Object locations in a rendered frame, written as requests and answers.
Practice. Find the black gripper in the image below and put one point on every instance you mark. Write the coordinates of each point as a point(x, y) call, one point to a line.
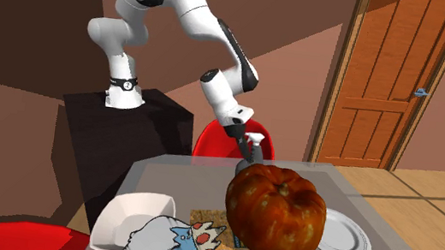
point(233, 131)

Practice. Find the grey table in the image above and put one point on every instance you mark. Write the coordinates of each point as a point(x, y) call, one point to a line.
point(182, 183)

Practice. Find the white plate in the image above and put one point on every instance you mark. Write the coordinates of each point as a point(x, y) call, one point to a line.
point(342, 237)

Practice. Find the orange pumpkin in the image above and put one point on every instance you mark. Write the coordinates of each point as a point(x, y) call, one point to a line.
point(275, 214)

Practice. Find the dark robot stand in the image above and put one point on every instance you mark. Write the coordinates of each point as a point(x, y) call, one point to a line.
point(120, 138)

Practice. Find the grey spray bottle white nozzle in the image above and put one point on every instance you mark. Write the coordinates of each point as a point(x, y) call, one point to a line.
point(256, 150)

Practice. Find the white blue crowned figure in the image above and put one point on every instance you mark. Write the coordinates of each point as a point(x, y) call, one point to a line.
point(158, 243)

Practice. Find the cork brown flat book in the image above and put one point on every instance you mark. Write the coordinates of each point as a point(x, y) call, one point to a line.
point(207, 217)

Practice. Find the white bowl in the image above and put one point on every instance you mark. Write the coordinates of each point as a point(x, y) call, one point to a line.
point(133, 211)

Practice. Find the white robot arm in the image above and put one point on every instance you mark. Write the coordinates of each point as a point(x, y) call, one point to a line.
point(201, 17)

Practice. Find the orange wooden door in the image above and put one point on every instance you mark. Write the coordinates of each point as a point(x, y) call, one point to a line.
point(383, 75)

